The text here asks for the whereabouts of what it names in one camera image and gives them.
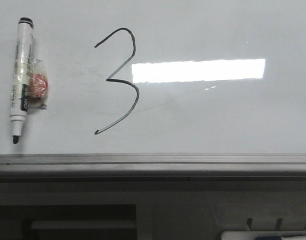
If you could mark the dark metal hook middle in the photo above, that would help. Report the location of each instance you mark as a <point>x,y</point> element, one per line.
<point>278,224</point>

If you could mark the white object bottom right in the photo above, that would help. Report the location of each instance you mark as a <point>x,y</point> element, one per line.
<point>239,235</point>

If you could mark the dark metal hook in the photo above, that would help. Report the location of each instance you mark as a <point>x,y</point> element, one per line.
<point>248,224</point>
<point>278,224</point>

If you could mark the white black whiteboard marker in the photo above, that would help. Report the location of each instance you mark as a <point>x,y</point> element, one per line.
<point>21,77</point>

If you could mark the red magnet taped to marker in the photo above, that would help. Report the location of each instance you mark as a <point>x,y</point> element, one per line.
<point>38,85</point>

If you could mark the white glossy whiteboard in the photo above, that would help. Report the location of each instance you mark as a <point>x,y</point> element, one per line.
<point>161,76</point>

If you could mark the dark metal hook left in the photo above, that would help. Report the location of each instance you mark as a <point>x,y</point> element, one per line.
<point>248,224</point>

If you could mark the white bar in dark opening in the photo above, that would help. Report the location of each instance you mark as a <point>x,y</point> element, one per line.
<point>83,224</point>

